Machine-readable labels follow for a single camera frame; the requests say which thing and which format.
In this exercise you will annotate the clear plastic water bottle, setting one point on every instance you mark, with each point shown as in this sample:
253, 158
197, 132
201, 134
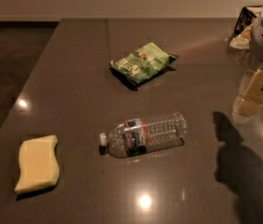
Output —
139, 136

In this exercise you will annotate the green chip bag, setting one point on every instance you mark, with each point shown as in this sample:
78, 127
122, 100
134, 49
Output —
144, 63

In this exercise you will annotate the yellow sponge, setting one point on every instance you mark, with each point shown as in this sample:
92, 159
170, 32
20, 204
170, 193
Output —
39, 168

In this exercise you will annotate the black wire basket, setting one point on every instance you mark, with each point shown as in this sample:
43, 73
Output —
243, 26

